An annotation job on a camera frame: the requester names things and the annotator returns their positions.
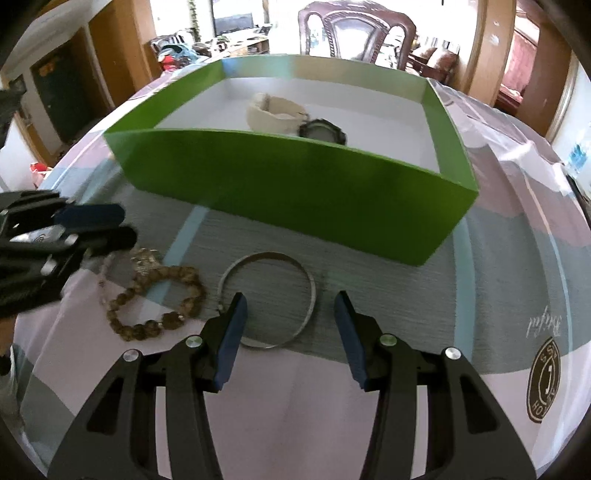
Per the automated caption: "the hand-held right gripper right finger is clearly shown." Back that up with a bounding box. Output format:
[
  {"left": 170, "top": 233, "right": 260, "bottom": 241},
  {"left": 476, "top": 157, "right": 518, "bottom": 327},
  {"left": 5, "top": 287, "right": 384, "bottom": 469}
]
[{"left": 333, "top": 291, "right": 539, "bottom": 480}]

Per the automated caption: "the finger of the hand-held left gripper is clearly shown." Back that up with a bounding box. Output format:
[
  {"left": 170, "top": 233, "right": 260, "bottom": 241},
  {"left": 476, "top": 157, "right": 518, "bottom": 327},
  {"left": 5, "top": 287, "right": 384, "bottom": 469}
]
[
  {"left": 44, "top": 224, "right": 138, "bottom": 278},
  {"left": 55, "top": 203, "right": 126, "bottom": 232}
]

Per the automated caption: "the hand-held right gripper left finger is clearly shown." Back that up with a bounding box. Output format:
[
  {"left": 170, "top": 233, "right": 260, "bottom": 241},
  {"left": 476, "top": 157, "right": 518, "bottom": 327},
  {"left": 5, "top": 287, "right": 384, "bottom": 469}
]
[{"left": 48, "top": 292, "right": 249, "bottom": 480}]

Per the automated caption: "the silver bangle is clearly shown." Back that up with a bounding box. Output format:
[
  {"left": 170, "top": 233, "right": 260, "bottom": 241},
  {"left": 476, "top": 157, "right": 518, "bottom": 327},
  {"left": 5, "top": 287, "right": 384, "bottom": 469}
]
[{"left": 217, "top": 251, "right": 318, "bottom": 350}]

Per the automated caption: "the brown bead bracelet with charm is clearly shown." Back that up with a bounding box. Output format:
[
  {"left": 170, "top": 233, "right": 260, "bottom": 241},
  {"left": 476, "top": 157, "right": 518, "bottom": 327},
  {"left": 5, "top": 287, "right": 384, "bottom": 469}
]
[{"left": 106, "top": 248, "right": 207, "bottom": 343}]

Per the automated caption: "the green cardboard box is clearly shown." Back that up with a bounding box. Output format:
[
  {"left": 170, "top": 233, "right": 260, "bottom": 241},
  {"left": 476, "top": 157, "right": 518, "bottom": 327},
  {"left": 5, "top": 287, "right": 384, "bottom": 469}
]
[{"left": 102, "top": 54, "right": 479, "bottom": 267}]

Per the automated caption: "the white shell bracelet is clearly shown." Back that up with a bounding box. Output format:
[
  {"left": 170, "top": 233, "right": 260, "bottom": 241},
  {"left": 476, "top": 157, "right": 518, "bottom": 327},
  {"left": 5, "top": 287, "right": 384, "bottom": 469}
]
[{"left": 247, "top": 92, "right": 308, "bottom": 137}]

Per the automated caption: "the black wristwatch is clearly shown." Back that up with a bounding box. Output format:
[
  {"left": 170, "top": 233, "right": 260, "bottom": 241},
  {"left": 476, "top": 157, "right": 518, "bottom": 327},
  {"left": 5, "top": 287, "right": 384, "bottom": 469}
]
[{"left": 298, "top": 117, "right": 348, "bottom": 147}]

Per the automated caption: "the pile of clothes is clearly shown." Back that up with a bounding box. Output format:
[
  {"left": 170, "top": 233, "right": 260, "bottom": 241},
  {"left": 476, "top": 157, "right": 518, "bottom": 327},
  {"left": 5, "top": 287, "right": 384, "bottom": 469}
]
[{"left": 157, "top": 44, "right": 204, "bottom": 70}]

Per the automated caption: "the green hanging vine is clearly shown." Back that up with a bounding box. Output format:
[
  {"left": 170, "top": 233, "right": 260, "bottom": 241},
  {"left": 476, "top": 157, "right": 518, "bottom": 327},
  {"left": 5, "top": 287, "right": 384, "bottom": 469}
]
[{"left": 187, "top": 0, "right": 201, "bottom": 42}]

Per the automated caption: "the wooden television cabinet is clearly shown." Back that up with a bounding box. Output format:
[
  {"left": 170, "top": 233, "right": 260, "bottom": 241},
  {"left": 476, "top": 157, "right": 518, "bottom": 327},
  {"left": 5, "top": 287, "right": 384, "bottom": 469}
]
[{"left": 217, "top": 34, "right": 271, "bottom": 58}]

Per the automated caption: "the flat screen television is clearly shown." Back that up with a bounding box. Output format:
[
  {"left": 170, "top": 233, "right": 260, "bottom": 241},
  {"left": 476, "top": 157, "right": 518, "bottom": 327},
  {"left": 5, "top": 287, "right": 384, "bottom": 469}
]
[{"left": 211, "top": 0, "right": 254, "bottom": 35}]

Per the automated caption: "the clear plastic water bottle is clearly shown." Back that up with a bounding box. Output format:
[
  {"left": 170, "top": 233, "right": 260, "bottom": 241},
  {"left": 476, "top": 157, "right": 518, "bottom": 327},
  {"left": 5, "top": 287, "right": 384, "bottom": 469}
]
[{"left": 566, "top": 143, "right": 591, "bottom": 178}]

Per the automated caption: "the wooden sofa with cushions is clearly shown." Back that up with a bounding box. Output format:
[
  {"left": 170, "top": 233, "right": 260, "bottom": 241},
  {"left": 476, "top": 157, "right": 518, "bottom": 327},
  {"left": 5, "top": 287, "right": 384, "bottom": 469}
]
[{"left": 409, "top": 39, "right": 462, "bottom": 86}]

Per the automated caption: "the carved dark wooden chair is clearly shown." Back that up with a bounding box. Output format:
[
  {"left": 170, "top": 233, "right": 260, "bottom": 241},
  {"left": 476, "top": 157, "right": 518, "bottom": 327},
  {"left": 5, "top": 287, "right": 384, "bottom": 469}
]
[{"left": 298, "top": 0, "right": 419, "bottom": 70}]

